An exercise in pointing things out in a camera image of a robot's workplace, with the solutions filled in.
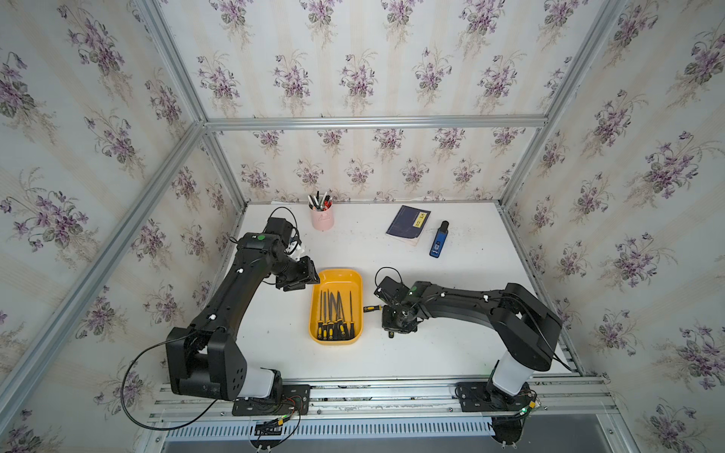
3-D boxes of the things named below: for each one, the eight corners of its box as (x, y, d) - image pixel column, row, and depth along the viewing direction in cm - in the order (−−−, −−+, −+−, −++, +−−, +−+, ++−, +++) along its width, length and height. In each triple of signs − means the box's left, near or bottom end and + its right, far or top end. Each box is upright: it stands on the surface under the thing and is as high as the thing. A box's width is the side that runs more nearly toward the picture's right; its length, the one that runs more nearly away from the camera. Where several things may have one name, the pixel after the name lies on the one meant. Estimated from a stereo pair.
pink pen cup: (310, 231, 113) (305, 210, 104) (313, 212, 120) (309, 191, 111) (332, 231, 113) (330, 210, 104) (334, 212, 120) (332, 191, 111)
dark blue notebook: (385, 235, 111) (385, 232, 110) (402, 205, 122) (403, 201, 121) (415, 247, 108) (415, 243, 106) (429, 214, 119) (430, 211, 117)
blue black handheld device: (428, 255, 106) (431, 247, 102) (438, 228, 115) (441, 219, 111) (439, 259, 105) (442, 250, 101) (448, 231, 114) (451, 222, 110)
